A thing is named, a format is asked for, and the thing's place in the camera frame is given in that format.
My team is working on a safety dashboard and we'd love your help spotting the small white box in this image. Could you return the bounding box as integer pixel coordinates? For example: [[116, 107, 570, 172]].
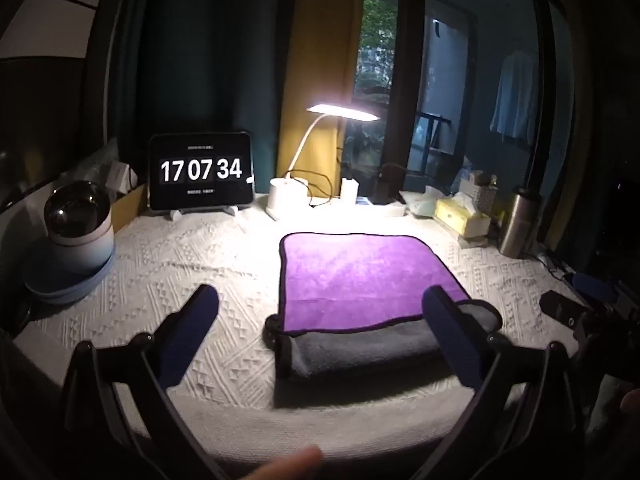
[[106, 161, 138, 196]]

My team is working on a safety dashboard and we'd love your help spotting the black cable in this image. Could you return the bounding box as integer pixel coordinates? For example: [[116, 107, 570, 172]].
[[285, 147, 351, 208]]

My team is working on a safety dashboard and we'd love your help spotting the cardboard box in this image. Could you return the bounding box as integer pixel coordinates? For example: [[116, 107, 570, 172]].
[[109, 184, 150, 235]]

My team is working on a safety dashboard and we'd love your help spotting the person's right hand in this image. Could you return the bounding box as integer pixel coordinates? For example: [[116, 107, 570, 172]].
[[619, 389, 640, 422]]

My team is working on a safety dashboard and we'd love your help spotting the black tablet showing clock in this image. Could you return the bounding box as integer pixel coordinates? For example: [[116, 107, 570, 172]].
[[148, 131, 254, 211]]

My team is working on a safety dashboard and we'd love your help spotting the white textured tablecloth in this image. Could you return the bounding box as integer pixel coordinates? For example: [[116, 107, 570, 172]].
[[12, 191, 596, 463]]

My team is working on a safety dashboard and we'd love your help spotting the yellow tissue box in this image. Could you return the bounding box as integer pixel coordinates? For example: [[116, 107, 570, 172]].
[[433, 196, 492, 239]]

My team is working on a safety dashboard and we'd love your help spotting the white tablet stand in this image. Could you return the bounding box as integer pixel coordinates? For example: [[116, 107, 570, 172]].
[[150, 203, 253, 222]]

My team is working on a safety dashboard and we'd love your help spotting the white desk lamp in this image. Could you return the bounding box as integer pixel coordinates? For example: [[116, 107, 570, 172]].
[[266, 102, 382, 222]]

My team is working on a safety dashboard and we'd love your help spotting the hanging light blue shirt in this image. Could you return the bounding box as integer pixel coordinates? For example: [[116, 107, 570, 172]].
[[489, 50, 540, 147]]

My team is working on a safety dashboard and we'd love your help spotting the grey towel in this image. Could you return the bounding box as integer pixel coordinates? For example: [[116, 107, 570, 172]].
[[264, 299, 503, 385]]

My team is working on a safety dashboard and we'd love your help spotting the stainless steel bottle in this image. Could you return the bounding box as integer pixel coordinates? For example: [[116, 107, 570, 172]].
[[499, 186, 543, 259]]

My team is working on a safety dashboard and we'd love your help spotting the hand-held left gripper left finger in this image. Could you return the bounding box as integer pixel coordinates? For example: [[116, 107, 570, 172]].
[[60, 284, 231, 480]]

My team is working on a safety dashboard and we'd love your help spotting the yellow curtain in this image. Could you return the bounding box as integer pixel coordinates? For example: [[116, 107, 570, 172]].
[[276, 0, 368, 196]]

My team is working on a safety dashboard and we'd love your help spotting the white device with dark dome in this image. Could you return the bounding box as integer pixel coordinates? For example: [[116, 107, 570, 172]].
[[43, 181, 114, 275]]

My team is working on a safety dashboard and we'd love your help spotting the white woven basket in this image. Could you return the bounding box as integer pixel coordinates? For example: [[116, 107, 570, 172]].
[[459, 171, 499, 214]]

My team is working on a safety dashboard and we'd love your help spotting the blue round tray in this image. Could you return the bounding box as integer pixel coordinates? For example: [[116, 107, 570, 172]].
[[22, 240, 117, 306]]

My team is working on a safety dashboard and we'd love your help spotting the dark green curtain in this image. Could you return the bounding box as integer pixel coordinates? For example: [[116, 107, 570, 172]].
[[102, 0, 303, 195]]

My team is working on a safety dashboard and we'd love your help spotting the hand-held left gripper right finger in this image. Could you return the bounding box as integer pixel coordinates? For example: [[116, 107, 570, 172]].
[[415, 285, 601, 480]]

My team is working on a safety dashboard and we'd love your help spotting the white tissue pack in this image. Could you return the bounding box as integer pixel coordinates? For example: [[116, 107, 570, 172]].
[[398, 186, 453, 218]]

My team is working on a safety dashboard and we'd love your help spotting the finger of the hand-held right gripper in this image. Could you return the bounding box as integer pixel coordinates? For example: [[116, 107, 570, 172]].
[[571, 273, 620, 302], [539, 289, 590, 330]]

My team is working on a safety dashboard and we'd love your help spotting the purple towel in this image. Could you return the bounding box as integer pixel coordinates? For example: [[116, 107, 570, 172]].
[[278, 232, 473, 336]]

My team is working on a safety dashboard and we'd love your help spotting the white power strip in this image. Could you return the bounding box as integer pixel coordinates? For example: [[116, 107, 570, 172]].
[[536, 249, 576, 281]]

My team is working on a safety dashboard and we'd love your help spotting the dark chair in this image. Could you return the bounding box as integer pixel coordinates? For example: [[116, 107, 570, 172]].
[[407, 111, 453, 173]]

